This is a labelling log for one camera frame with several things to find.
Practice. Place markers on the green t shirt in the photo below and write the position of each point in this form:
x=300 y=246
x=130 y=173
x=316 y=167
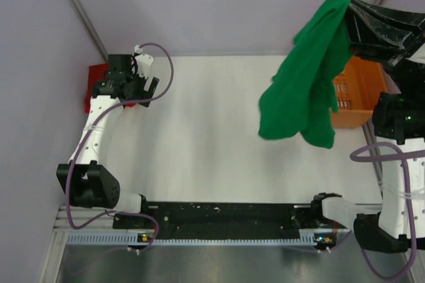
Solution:
x=302 y=96

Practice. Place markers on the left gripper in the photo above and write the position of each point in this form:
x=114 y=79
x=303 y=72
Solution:
x=145 y=94

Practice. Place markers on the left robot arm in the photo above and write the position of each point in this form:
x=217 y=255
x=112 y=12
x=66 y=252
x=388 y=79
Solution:
x=85 y=178

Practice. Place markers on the grey slotted cable duct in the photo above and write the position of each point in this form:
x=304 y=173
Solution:
x=137 y=239

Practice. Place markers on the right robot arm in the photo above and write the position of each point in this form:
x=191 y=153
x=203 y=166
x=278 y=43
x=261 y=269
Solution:
x=399 y=227

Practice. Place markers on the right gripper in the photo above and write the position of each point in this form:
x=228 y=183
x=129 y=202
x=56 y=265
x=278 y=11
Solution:
x=397 y=30

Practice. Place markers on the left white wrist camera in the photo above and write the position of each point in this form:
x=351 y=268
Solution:
x=143 y=62

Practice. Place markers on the orange plastic basket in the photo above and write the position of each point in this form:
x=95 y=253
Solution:
x=357 y=90

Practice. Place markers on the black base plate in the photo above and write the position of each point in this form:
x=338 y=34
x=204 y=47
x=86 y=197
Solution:
x=240 y=221

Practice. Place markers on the aluminium frame rail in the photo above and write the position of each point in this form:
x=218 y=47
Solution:
x=82 y=215

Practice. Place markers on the left corner metal post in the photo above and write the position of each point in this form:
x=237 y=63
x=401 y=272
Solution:
x=89 y=28

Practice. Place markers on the folded red t shirt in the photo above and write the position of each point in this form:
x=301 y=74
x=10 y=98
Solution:
x=105 y=80

